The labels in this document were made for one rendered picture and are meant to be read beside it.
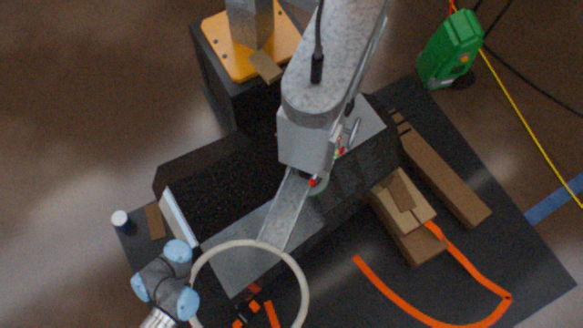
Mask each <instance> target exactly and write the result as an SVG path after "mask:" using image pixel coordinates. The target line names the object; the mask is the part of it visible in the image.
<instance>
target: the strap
mask: <svg viewBox="0 0 583 328"><path fill-rule="evenodd" d="M424 226H425V227H427V228H428V229H429V230H430V231H432V232H433V233H434V234H435V235H436V236H437V238H438V239H439V241H441V240H442V238H444V239H445V241H446V243H447V244H448V245H449V247H448V248H447V249H448V250H449V251H450V252H451V253H452V254H453V255H454V256H455V257H456V258H457V259H458V260H459V261H460V262H461V263H462V264H463V265H464V266H465V268H466V269H467V270H468V271H469V272H470V273H471V274H472V275H473V276H474V277H475V278H476V279H477V280H479V281H480V282H481V283H483V284H484V285H485V286H486V287H488V288H489V289H491V290H492V291H493V292H495V293H497V294H498V295H500V296H502V297H503V300H502V301H501V302H500V304H499V305H498V306H497V307H496V308H495V310H494V311H493V312H492V313H491V314H490V315H488V316H487V317H486V318H485V319H483V320H481V321H480V322H477V323H471V324H466V325H454V324H449V323H442V322H440V321H437V320H435V319H433V318H431V317H429V316H427V315H426V314H424V313H421V312H420V311H418V310H417V309H415V308H414V307H413V306H412V305H409V304H408V303H406V302H404V301H403V300H402V299H401V298H399V297H398V296H397V295H396V294H394V293H393V292H392V291H391V290H390V289H388V288H387V287H386V286H385V285H384V284H383V283H382V282H381V281H380V280H379V279H378V278H377V277H376V276H375V275H374V274H373V272H372V271H371V270H370V269H369V268H368V267H367V266H366V264H365V263H364V262H363V261H362V260H361V259H360V258H359V256H358V255H357V254H356V255H355V256H354V257H352V260H353V261H354V263H355V264H356V265H357V266H358V267H359V268H360V269H361V270H362V272H363V273H364V274H365V275H366V276H367V277H368V278H369V280H370V281H371V282H372V283H373V284H374V285H375V286H376V287H377V288H378V289H379V290H380V291H381V292H382V293H383V294H384V295H386V296H387V297H388V298H389V299H390V300H391V301H393V302H394V303H395V304H397V305H398V306H399V307H401V308H403V309H405V310H406V311H407V312H409V313H410V314H411V315H413V316H414V317H416V318H417V319H419V320H421V321H422V322H424V323H427V324H429V325H431V326H433V327H435V328H486V327H487V326H488V325H490V324H492V323H493V322H494V321H496V320H497V319H498V318H499V317H500V316H501V314H502V313H503V312H504V310H505V309H506V308H507V306H508V305H509V304H510V303H511V302H512V299H511V298H510V297H509V296H510V293H509V292H507V291H505V290H503V289H502V288H500V287H499V286H497V285H496V284H495V283H493V282H491V281H490V280H488V279H487V278H486V277H485V276H484V275H482V274H481V273H480V272H479V271H477V270H476V269H475V268H474V267H473V265H472V264H471V263H470V262H469V261H468V260H467V259H466V258H465V257H464V256H463V255H462V254H461V253H460V252H459V251H458V250H457V249H456V248H455V247H454V246H453V245H452V244H451V243H450V242H449V241H448V240H447V239H446V238H445V236H444V235H443V234H442V232H441V231H440V229H439V228H438V227H437V226H435V225H434V224H433V223H432V222H431V221H427V222H426V223H424ZM263 304H264V306H265V309H266V312H267V314H268V317H269V320H270V323H271V327H272V328H281V327H280V325H279V324H278V321H277V318H276V315H275V312H274V310H273V307H272V305H271V301H268V302H264V303H263Z"/></svg>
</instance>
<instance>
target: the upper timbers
mask: <svg viewBox="0 0 583 328"><path fill-rule="evenodd" d="M397 171H398V173H399V174H400V176H401V178H402V180H403V182H404V185H405V186H406V187H407V189H408V191H409V193H410V195H411V196H412V198H413V200H414V203H415V205H416V208H413V209H411V210H408V211H405V212H403V213H400V211H399V210H398V208H397V206H396V204H395V203H394V200H393V198H392V196H391V194H390V192H389V190H388V189H387V187H386V188H384V189H383V190H382V191H381V192H379V193H378V194H377V195H376V196H374V197H373V200H374V201H375V202H376V204H377V205H378V207H379V208H380V210H381V211H382V212H383V214H384V216H385V217H386V219H388V221H389V222H390V223H391V225H392V226H393V228H394V230H395V231H396V232H397V234H398V235H399V237H400V238H401V239H402V238H404V237H405V236H407V235H409V234H410V233H412V232H413V231H416V229H417V228H418V229H419V228H421V227H422V226H424V223H426V222H427V221H429V220H432V219H433V218H434V217H435V216H436V213H435V212H434V210H433V209H432V208H431V206H430V205H429V204H428V203H427V201H426V200H425V199H424V197H423V196H422V195H421V193H420V192H419V191H418V190H417V188H416V187H415V186H414V184H413V183H412V182H411V181H410V180H409V179H408V177H407V176H406V175H405V174H404V172H403V171H402V169H401V168H400V167H399V169H398V170H397Z"/></svg>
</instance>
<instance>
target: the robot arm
mask: <svg viewBox="0 0 583 328"><path fill-rule="evenodd" d="M192 256H193V252H192V249H191V246H190V245H189V244H188V243H187V242H186V241H184V240H173V241H170V242H168V243H167V244H166V246H165V248H164V252H163V253H162V254H161V255H159V256H158V258H157V259H155V260H154V261H153V262H151V263H150V264H149V265H148V266H146V267H145V268H144V269H143V270H140V271H139V272H137V273H136V274H135V275H134V276H133V277H132V278H131V280H130V283H131V286H132V288H133V290H134V292H135V293H136V294H137V296H138V297H139V298H140V299H141V300H142V301H143V302H148V301H149V300H150V299H152V300H154V301H155V302H156V305H155V306H154V307H153V310H152V311H151V312H150V314H149V315H148V316H147V318H146V319H145V320H144V321H143V323H142V324H141V325H140V326H139V328H175V327H176V326H178V324H179V323H180V321H181V320H182V321H187V320H189V319H190V318H191V317H192V316H193V315H194V314H195V313H196V311H197V310H198V308H199V295H198V294H197V293H196V292H195V291H193V290H192V289H191V283H189V281H190V279H191V275H192V272H194V269H192Z"/></svg>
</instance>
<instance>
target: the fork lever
mask: <svg viewBox="0 0 583 328"><path fill-rule="evenodd" d="M291 171H292V167H291V166H289V167H288V169H287V171H286V173H285V176H284V178H283V180H282V182H281V185H280V187H279V189H278V191H277V194H276V196H275V198H274V200H273V203H272V205H271V207H270V210H269V212H268V214H267V216H266V219H265V221H264V222H263V224H262V227H261V230H260V232H259V234H258V237H257V239H256V241H255V243H257V244H258V243H259V241H265V242H268V243H270V244H272V245H274V246H276V247H278V248H280V254H282V253H283V252H284V250H285V248H286V245H287V243H288V240H289V238H290V237H291V234H292V231H293V228H294V226H295V224H296V221H297V220H298V217H299V215H300V213H301V210H302V207H303V204H304V202H305V200H306V198H307V196H308V193H309V191H310V189H311V186H310V185H309V184H308V180H307V179H303V178H301V177H298V176H296V175H293V174H291Z"/></svg>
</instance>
